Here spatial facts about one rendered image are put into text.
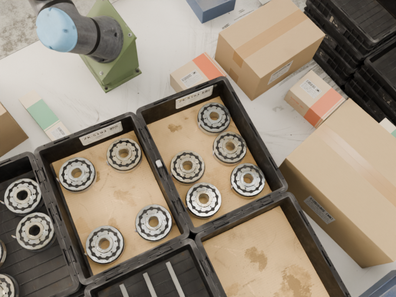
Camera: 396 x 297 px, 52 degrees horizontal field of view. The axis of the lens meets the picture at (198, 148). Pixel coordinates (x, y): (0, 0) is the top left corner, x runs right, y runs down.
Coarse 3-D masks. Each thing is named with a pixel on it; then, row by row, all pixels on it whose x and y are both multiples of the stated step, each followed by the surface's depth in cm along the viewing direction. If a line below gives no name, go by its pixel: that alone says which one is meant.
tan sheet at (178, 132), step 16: (192, 112) 130; (160, 128) 127; (176, 128) 127; (192, 128) 128; (160, 144) 125; (176, 144) 125; (192, 144) 126; (208, 144) 126; (208, 160) 124; (208, 176) 122; (224, 176) 122; (224, 192) 121; (224, 208) 119
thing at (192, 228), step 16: (224, 80) 123; (176, 96) 120; (144, 128) 116; (160, 160) 113; (272, 160) 114; (176, 192) 110; (272, 192) 111; (240, 208) 109; (192, 224) 107; (208, 224) 107
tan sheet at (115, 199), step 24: (96, 168) 121; (144, 168) 122; (96, 192) 118; (120, 192) 119; (144, 192) 119; (72, 216) 115; (96, 216) 116; (120, 216) 116; (144, 240) 114; (96, 264) 111
